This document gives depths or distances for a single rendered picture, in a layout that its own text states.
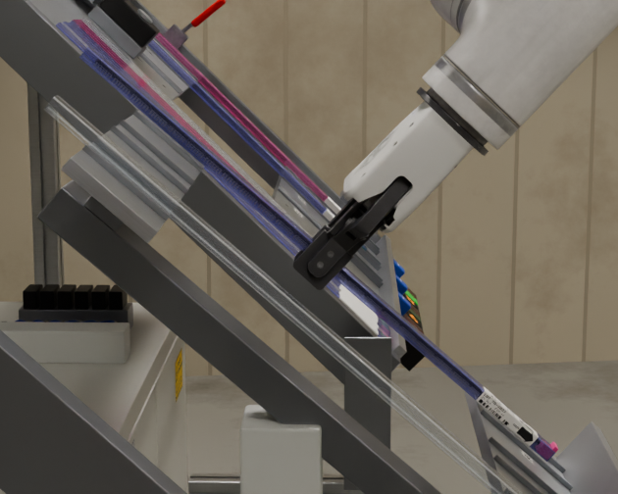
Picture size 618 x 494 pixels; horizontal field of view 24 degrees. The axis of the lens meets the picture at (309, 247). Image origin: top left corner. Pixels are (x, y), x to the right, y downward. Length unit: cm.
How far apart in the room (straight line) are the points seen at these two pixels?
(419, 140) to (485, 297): 307
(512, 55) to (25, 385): 50
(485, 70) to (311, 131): 288
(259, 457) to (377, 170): 24
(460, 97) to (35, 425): 47
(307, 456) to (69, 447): 31
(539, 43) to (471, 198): 299
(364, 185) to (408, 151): 4
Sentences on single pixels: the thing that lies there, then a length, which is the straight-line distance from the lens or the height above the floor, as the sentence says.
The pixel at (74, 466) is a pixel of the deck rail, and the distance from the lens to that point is 79.
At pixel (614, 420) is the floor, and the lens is 377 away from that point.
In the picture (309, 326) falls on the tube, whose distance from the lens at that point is 94.
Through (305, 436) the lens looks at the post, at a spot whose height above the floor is 80.
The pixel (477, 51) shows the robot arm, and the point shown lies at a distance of 112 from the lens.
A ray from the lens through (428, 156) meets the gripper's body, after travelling 110.
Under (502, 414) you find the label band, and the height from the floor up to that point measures 78.
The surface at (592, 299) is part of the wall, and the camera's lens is 426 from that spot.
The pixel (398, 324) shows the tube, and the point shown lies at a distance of 117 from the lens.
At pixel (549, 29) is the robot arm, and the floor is 110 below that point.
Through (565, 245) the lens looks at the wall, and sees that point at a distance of 420.
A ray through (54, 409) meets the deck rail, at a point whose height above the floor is 91.
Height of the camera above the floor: 114
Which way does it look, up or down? 11 degrees down
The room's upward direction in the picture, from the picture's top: straight up
